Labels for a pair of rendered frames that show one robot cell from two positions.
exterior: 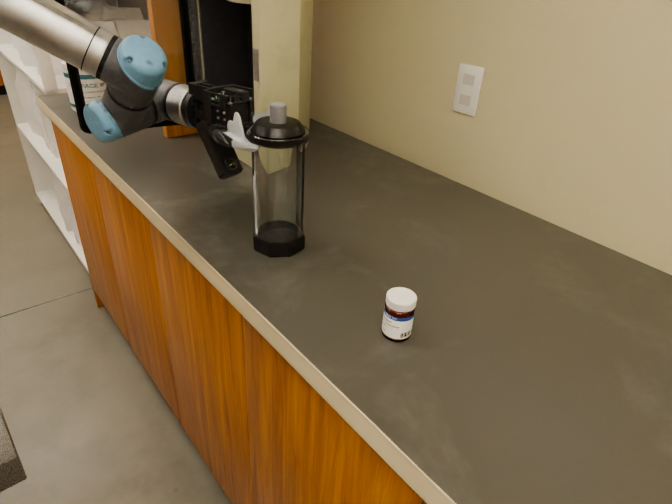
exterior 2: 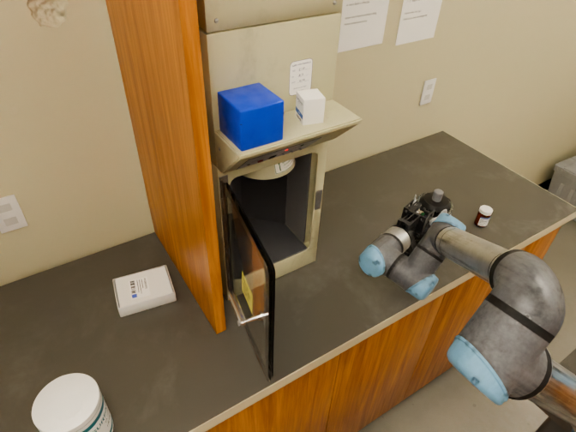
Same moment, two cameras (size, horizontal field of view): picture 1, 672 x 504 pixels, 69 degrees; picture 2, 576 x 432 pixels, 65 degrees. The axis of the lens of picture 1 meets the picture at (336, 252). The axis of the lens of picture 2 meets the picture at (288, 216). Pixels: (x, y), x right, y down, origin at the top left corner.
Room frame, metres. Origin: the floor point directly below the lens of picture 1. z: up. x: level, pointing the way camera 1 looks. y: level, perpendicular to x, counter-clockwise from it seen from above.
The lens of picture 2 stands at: (1.13, 1.23, 2.00)
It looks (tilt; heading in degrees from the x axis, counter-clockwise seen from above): 40 degrees down; 277
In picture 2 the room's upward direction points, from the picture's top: 3 degrees clockwise
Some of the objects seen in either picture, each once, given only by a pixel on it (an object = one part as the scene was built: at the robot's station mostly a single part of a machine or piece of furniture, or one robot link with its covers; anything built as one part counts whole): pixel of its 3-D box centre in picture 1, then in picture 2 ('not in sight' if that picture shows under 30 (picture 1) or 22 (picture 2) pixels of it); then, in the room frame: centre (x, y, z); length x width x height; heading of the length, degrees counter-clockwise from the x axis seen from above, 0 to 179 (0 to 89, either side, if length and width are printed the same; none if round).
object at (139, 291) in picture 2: not in sight; (144, 290); (1.64, 0.43, 0.96); 0.16 x 0.12 x 0.04; 32
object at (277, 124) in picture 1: (278, 123); (435, 200); (0.81, 0.11, 1.18); 0.09 x 0.09 x 0.07
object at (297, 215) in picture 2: (268, 53); (253, 195); (1.35, 0.21, 1.19); 0.26 x 0.24 x 0.35; 41
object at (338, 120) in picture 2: not in sight; (290, 143); (1.24, 0.35, 1.46); 0.32 x 0.11 x 0.10; 41
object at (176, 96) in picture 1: (191, 106); (394, 240); (0.94, 0.30, 1.16); 0.08 x 0.05 x 0.08; 146
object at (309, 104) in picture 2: not in sight; (309, 106); (1.20, 0.31, 1.54); 0.05 x 0.05 x 0.06; 27
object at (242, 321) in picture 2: not in sight; (244, 308); (1.29, 0.63, 1.20); 0.10 x 0.05 x 0.03; 121
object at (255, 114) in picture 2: not in sight; (250, 116); (1.31, 0.41, 1.56); 0.10 x 0.10 x 0.09; 41
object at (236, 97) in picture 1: (219, 110); (411, 224); (0.89, 0.23, 1.17); 0.12 x 0.08 x 0.09; 56
